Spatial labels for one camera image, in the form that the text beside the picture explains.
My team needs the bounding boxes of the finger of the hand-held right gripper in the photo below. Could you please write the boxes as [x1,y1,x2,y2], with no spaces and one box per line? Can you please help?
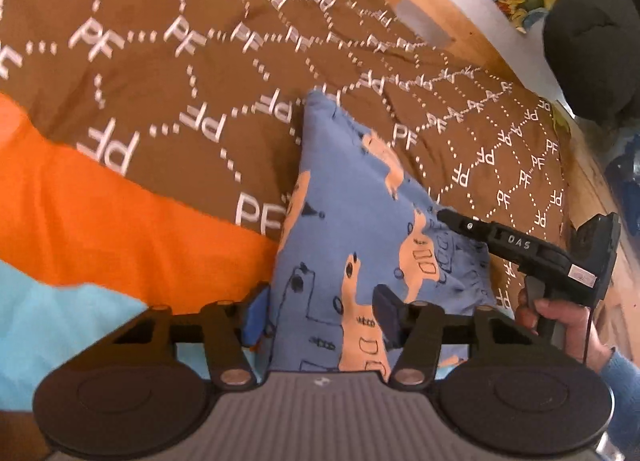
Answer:
[436,207,497,249]

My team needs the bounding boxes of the light blue cloth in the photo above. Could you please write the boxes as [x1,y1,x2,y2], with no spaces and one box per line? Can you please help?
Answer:
[0,261,263,414]

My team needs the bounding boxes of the blue printed pants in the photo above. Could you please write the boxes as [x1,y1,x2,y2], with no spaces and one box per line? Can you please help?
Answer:
[269,90,500,376]

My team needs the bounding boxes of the brown printed blanket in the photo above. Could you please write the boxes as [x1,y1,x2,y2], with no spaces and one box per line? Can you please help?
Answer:
[0,0,572,322]

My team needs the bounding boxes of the blue object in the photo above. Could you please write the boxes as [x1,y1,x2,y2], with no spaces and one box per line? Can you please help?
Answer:
[604,135,640,243]

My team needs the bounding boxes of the dark cloth bundle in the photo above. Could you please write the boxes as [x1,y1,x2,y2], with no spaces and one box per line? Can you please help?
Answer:
[542,0,640,122]

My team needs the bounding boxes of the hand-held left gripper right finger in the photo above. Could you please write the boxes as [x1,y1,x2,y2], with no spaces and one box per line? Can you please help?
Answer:
[371,283,538,388]

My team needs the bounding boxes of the person's right hand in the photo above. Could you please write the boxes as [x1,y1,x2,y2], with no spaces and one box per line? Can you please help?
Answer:
[515,287,615,373]

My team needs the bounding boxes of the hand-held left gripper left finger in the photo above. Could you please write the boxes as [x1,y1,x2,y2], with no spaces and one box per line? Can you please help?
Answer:
[111,282,272,388]

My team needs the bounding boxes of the orange cloth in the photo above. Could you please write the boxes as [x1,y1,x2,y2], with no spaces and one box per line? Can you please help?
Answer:
[0,95,282,316]

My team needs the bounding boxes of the black cable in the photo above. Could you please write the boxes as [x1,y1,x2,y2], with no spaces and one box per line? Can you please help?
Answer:
[582,286,597,368]

